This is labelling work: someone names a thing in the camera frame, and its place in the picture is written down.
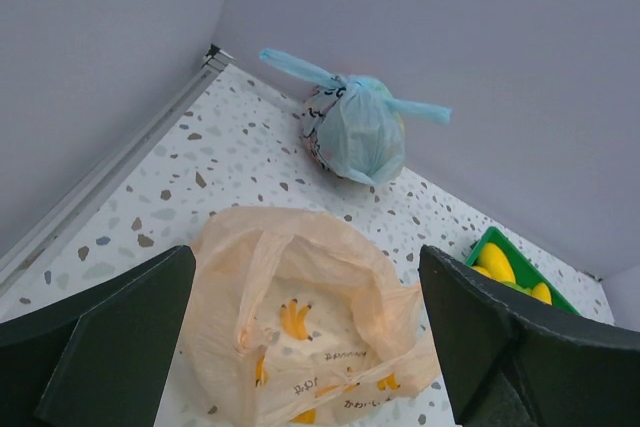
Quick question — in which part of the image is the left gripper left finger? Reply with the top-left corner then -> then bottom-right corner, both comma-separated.
1,246 -> 196,426

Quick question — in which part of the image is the blue tied plastic bag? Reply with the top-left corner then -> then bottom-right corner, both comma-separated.
260,49 -> 452,186

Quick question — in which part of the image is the orange banana-print plastic bag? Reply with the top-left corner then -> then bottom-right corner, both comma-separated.
180,207 -> 440,426

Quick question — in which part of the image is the green lime fruit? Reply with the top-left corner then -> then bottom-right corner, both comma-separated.
501,281 -> 531,296

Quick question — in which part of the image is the green plastic tray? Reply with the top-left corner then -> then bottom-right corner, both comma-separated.
465,227 -> 578,315

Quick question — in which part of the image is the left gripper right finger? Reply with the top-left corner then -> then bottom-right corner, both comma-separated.
419,246 -> 639,426

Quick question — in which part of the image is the yellow mango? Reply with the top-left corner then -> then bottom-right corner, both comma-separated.
530,282 -> 553,305
473,243 -> 516,283

